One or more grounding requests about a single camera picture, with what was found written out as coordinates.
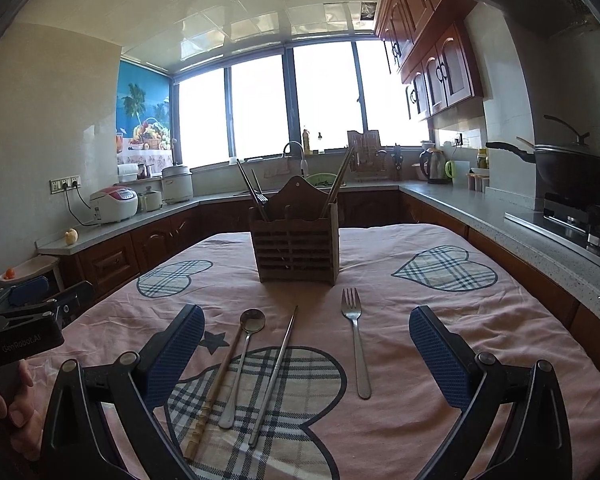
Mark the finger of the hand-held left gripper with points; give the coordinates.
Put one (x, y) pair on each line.
(75, 302)
(27, 291)

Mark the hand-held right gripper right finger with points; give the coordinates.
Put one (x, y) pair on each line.
(440, 355)

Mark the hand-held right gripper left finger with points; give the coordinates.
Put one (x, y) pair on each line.
(172, 360)

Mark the wooden chopstick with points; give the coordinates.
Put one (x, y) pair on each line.
(211, 402)
(335, 180)

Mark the metal spoon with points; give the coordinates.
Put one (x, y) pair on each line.
(252, 321)

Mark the metal fork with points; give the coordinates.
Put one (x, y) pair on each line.
(351, 305)

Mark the wooden utensil holder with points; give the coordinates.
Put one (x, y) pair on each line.
(295, 255)

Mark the person's left hand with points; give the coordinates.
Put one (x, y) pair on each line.
(22, 412)

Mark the dark wooden lower cabinets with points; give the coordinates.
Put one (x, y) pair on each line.
(110, 260)

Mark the yellow fruit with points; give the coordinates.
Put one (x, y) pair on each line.
(71, 236)

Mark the pink heart-print tablecloth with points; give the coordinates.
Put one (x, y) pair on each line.
(390, 310)

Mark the red and white rice cooker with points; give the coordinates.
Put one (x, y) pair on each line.
(112, 205)

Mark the small white pot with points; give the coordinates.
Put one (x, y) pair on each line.
(151, 201)

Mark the white plastic container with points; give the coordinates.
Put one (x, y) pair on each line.
(127, 174)

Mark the grey kitchen countertop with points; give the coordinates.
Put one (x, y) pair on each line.
(480, 210)

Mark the tall white cooker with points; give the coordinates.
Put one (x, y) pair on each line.
(176, 185)

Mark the white box container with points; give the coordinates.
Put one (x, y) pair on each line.
(461, 175)

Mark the gas stove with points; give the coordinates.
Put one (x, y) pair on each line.
(565, 220)

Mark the green cup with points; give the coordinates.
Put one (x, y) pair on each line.
(450, 170)

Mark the steel electric kettle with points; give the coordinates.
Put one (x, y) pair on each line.
(434, 167)

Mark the group of condiment bottles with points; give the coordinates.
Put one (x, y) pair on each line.
(480, 160)

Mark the dish rack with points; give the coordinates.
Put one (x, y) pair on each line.
(365, 160)

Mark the green colander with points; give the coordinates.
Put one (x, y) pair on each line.
(320, 178)

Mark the black wok with lid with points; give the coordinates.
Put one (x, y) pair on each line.
(575, 175)

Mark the wooden spatula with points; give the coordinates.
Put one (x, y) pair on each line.
(525, 142)

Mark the curved metal faucet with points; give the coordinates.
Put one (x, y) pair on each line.
(303, 164)

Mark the large kitchen window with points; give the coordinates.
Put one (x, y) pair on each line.
(260, 110)

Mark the wooden upper cabinets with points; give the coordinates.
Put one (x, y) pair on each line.
(445, 70)

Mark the fruit and palm wall poster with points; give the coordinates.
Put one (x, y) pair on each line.
(145, 105)

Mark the wall outlet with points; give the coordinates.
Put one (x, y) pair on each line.
(459, 138)

